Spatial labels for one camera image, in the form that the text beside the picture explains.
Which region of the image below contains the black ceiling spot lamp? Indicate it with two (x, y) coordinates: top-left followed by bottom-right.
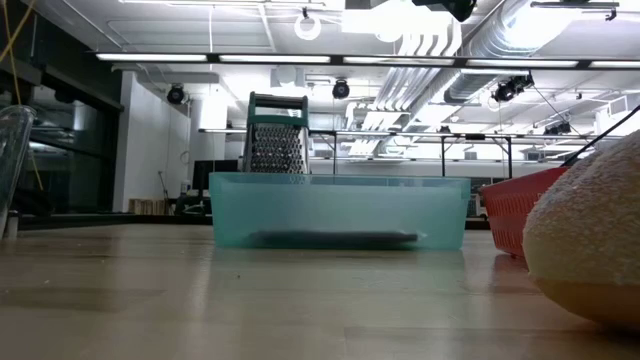
(491, 72), (535, 105)

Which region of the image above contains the silver ventilation duct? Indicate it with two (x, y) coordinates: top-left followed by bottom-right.
(444, 0), (546, 104)

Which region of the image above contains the yellow extension cable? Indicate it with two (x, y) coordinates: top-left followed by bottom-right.
(0, 0), (54, 216)

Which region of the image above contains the black metal frame rack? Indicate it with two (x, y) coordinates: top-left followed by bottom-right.
(309, 129), (514, 177)

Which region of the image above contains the dark computer monitor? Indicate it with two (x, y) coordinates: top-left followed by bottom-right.
(192, 159), (240, 191)

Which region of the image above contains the white hanging ring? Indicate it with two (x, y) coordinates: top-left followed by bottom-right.
(293, 7), (323, 42)

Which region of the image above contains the teal metal box grater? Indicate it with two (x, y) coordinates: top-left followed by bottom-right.
(242, 91), (311, 176)

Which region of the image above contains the red food packet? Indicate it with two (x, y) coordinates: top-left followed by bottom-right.
(247, 228), (426, 250)

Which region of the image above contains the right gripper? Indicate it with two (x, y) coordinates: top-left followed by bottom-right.
(412, 0), (477, 24)

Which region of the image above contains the oval sprinkled bread roll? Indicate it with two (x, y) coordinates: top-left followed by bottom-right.
(522, 130), (640, 334)

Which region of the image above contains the red plastic slotted basket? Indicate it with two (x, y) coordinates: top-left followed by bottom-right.
(479, 166), (571, 259)

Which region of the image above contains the clear plastic tray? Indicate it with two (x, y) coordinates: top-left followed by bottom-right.
(0, 104), (37, 241)

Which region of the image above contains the long linear ceiling light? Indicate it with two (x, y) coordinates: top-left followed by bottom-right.
(94, 51), (640, 70)

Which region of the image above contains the teal translucent plastic bin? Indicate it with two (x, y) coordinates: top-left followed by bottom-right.
(208, 172), (472, 251)

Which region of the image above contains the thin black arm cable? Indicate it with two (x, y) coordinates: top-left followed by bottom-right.
(560, 104), (640, 168)

